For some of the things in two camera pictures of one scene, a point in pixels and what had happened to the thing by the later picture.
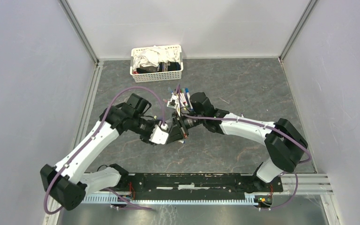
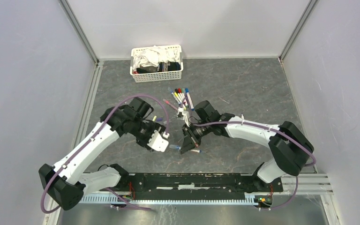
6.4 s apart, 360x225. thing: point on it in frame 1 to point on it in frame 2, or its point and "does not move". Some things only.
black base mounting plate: (192, 184) does not move
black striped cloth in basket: (162, 66) does not move
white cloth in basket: (153, 55) does not move
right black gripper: (178, 130) to (188, 144)
